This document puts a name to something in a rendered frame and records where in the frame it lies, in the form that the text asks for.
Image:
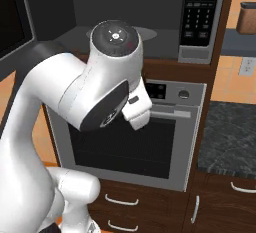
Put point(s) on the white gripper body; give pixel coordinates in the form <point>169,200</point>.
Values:
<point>139,120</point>

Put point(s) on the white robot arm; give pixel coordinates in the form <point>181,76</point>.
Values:
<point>30,117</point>

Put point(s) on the silver oven door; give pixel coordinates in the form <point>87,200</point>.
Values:
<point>133,157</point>

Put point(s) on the black microwave oven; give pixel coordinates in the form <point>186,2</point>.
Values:
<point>196,17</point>

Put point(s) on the brown wooden cupboard door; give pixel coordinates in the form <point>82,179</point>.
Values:
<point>226,215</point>

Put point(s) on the black microwave door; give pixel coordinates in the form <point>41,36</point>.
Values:
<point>11,13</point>

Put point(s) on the silver built-in oven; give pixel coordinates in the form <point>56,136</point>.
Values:
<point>180,143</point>

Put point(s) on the silver oven knob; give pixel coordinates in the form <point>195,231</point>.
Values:
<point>183,94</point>

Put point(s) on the brown wooden tall cabinet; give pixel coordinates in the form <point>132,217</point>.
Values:
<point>200,77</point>

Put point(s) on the brown wooden drawer front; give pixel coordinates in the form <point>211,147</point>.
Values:
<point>216,183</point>
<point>160,225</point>
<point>156,200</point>

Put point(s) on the brown jar with black lid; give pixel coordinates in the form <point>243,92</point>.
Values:
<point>247,18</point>

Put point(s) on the white wall socket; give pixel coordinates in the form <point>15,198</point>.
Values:
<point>247,66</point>

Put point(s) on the dark grey wall shelf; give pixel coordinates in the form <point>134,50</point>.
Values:
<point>238,43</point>

